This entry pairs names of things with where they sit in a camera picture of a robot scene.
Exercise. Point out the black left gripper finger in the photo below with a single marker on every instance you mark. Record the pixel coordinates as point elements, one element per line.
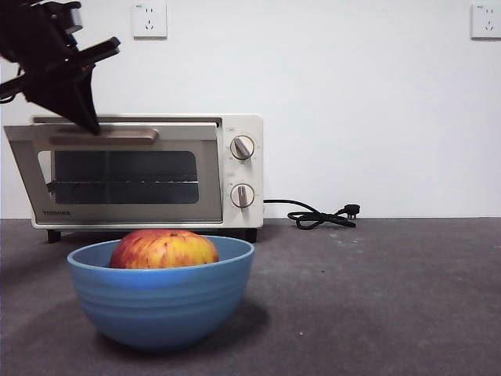
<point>90,102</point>
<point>66,102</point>

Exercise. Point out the red yellow apple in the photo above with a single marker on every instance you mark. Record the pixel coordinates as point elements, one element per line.
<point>164,250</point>

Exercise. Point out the blue ribbed bowl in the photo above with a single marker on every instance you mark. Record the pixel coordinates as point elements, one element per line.
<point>156,305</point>

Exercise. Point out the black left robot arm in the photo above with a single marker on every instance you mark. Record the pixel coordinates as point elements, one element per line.
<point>31,39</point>

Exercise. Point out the beige round oven knob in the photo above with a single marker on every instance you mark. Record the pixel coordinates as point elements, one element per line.
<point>242,148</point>
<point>242,195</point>

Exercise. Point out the cream Toshiba toaster oven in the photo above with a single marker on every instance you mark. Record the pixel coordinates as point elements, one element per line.
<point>242,172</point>

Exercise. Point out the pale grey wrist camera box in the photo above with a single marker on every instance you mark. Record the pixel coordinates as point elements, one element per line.
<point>74,19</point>

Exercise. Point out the white wall socket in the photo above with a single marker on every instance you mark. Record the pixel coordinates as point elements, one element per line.
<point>487,21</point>
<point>149,19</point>

